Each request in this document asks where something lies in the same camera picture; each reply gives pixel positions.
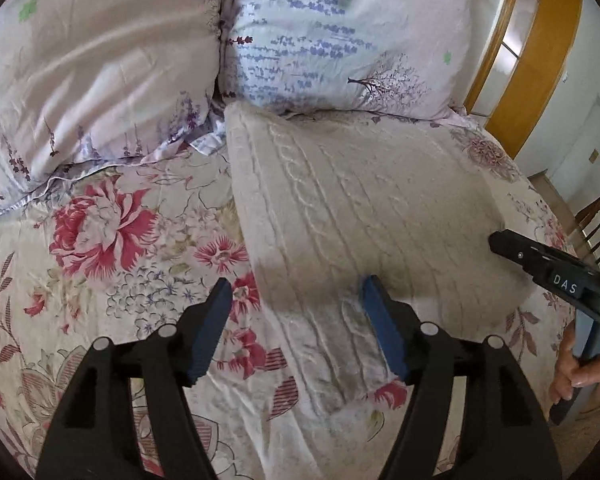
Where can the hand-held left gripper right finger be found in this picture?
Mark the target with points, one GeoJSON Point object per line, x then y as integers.
{"type": "Point", "coordinates": [385, 330]}

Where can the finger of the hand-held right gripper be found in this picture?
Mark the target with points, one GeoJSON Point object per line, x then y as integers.
{"type": "Point", "coordinates": [525, 255]}

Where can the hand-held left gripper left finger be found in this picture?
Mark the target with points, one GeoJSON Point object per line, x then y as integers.
{"type": "Point", "coordinates": [210, 330]}

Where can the person's right hand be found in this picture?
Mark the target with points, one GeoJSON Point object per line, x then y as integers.
{"type": "Point", "coordinates": [585, 377]}

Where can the wooden chair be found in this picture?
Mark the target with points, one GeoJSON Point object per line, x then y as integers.
{"type": "Point", "coordinates": [587, 220]}

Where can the floral bed sheet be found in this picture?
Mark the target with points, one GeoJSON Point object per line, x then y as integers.
{"type": "Point", "coordinates": [105, 270]}

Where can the white door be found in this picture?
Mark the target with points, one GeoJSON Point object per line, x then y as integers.
{"type": "Point", "coordinates": [590, 135]}

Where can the wooden headboard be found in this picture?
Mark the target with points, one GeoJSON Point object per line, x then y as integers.
{"type": "Point", "coordinates": [550, 50]}

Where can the pink floral pillow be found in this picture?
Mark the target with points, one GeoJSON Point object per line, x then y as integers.
{"type": "Point", "coordinates": [95, 70]}

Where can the pale lavender-print pillow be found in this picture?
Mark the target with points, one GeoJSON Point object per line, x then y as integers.
{"type": "Point", "coordinates": [340, 25]}

